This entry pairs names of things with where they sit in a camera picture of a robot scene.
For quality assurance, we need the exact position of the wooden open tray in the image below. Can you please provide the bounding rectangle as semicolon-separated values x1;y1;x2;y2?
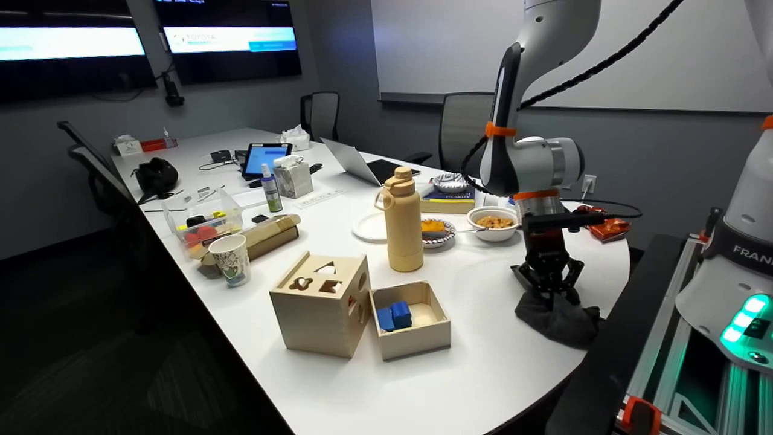
367;277;454;362

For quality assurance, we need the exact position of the black corrugated cable conduit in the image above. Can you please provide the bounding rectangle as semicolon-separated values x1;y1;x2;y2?
522;0;686;111

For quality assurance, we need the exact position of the white bowl of pretzels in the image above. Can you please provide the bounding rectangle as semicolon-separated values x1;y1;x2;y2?
466;204;522;247

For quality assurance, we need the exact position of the blue wooden block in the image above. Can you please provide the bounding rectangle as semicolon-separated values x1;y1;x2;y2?
376;299;415;333

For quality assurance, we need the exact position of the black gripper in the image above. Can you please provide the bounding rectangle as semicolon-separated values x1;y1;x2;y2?
510;215;587;308

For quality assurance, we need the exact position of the small white box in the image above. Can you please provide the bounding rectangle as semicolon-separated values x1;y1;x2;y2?
112;132;145;159

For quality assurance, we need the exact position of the black cloth towel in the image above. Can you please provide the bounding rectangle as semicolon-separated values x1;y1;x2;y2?
516;286;601;351

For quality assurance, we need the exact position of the black bag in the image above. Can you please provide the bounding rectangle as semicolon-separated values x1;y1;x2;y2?
132;154;181;200

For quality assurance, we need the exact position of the white round plate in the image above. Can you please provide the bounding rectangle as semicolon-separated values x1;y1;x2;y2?
351;210;395;244

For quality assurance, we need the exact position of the dark blue snack box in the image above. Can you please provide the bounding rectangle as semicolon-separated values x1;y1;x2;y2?
420;188;479;217

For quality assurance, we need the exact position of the white crumpled cloth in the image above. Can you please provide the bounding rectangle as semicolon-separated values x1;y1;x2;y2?
280;124;312;153

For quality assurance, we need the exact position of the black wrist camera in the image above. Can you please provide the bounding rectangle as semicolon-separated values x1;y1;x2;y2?
525;204;609;236

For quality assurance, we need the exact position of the open grey laptop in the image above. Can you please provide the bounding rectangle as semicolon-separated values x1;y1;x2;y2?
321;137;420;188

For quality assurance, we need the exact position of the patterned bowl of orange chips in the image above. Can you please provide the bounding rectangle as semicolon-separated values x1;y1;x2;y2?
418;215;460;251

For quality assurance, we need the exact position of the printed paper cup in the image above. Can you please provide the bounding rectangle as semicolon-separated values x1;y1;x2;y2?
206;233;255;290

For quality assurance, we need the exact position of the brown wooden rectangular block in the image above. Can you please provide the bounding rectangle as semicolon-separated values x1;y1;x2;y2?
198;212;305;281

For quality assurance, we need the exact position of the hand sanitizer bottle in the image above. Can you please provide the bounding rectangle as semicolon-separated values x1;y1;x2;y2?
261;163;285;215

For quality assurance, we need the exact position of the camera stand pole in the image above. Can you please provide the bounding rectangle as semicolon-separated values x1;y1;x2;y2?
123;0;190;108

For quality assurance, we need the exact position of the wall monitor screen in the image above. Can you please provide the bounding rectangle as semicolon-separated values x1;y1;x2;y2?
156;0;305;82
0;9;152;84

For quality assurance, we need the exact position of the white tissue box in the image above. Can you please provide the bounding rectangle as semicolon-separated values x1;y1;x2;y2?
273;153;318;200

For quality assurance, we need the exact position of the wooden shape sorter box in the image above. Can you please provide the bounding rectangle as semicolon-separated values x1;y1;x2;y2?
268;251;376;361

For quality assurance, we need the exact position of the clear plastic storage container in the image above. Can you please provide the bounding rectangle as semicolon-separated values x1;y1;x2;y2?
165;188;248;262

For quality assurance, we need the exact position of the tablet with lit screen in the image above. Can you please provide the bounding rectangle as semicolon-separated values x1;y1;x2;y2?
240;140;295;182

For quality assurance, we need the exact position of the tan water bottle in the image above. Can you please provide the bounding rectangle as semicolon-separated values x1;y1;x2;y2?
372;165;426;276

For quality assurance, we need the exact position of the red chips bag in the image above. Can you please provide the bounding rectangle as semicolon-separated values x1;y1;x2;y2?
584;215;633;244

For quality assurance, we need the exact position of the grey office chair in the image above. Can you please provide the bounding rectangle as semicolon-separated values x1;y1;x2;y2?
407;89;505;184
57;118;135;212
297;89;344;143

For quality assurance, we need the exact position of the white wall whiteboard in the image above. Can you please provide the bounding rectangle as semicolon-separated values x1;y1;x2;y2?
369;0;773;116

